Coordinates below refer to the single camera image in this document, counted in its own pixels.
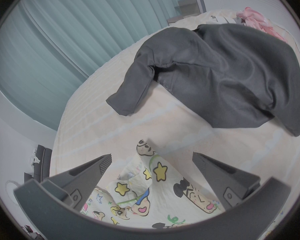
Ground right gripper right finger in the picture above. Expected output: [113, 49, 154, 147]
[192, 152, 261, 212]

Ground blue-green curtain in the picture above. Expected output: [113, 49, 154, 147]
[0, 1, 90, 132]
[17, 0, 184, 78]

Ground grey bedside table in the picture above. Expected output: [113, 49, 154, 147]
[167, 0, 200, 26]

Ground white printed pyjamas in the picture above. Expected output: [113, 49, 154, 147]
[80, 139, 227, 229]

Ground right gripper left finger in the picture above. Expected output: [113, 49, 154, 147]
[41, 153, 112, 211]

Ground bed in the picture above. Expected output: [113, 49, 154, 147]
[49, 0, 300, 232]

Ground pile of clothes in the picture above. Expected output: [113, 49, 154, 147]
[210, 7, 289, 43]

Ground black T-shirt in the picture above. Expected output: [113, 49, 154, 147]
[105, 23, 300, 137]

